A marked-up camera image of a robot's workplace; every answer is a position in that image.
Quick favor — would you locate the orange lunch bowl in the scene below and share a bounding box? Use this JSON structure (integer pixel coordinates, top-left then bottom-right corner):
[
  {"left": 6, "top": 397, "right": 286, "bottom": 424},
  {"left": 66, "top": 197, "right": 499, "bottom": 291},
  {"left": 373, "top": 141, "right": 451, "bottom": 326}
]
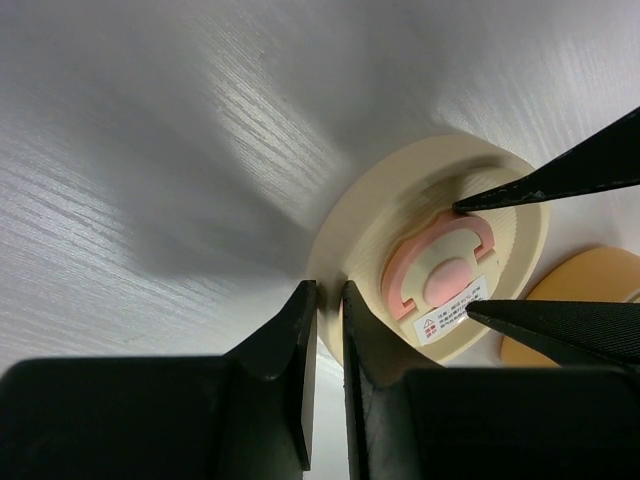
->
[{"left": 501, "top": 246, "right": 639, "bottom": 367}]

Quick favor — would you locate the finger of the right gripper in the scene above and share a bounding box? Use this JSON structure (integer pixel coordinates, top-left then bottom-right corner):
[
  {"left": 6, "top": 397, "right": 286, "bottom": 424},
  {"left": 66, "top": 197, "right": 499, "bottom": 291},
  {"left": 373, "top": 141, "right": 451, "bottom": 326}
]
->
[
  {"left": 452, "top": 109, "right": 639, "bottom": 213},
  {"left": 466, "top": 300, "right": 639, "bottom": 368}
]

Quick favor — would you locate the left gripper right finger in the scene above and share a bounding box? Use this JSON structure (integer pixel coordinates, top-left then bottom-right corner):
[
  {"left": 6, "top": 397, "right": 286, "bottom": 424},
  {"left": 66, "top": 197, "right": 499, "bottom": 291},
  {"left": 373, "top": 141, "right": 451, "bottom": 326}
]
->
[{"left": 342, "top": 282, "right": 639, "bottom": 479}]

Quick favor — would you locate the cream lid pink handle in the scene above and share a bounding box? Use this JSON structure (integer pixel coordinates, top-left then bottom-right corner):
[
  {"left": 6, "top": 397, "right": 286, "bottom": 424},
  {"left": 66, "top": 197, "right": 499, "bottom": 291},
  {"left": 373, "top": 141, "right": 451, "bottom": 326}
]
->
[{"left": 306, "top": 134, "right": 550, "bottom": 363}]

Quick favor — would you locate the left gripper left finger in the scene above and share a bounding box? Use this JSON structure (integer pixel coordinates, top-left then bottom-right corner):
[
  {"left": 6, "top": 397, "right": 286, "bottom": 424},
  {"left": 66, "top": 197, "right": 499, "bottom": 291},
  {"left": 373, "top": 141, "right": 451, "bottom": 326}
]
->
[{"left": 1, "top": 281, "right": 317, "bottom": 479}]

